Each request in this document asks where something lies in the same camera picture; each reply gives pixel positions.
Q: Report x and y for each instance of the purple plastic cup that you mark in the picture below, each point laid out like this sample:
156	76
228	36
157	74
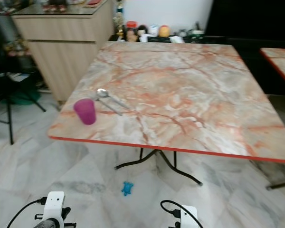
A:
85	112

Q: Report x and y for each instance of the small blue toy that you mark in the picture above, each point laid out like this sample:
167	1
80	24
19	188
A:
127	188

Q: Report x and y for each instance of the metal fork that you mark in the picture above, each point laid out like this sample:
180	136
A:
110	109

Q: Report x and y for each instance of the black folding chair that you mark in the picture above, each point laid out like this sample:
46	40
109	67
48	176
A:
10	111

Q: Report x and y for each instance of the green basin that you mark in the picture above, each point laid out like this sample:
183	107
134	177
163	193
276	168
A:
26	98

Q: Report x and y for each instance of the metal spoon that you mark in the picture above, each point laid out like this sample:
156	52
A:
103	93

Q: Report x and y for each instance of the light wooden cabinet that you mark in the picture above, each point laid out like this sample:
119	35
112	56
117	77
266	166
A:
64	50

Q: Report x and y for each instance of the dark-haired doll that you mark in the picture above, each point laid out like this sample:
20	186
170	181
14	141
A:
142	33

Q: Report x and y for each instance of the gold trophy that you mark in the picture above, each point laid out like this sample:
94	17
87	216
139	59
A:
118	21

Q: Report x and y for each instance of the white round figurine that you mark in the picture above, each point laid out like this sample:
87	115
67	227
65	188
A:
153	30

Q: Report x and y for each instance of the orange round figurine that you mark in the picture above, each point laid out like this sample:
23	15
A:
164	31

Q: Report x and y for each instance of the black television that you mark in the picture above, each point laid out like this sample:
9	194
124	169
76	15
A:
251	16

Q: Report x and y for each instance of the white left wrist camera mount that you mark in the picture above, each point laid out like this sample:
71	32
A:
55	204

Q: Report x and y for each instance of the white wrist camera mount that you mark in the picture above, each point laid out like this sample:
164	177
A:
189	217
55	204

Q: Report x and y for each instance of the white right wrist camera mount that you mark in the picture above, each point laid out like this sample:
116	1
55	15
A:
189	217

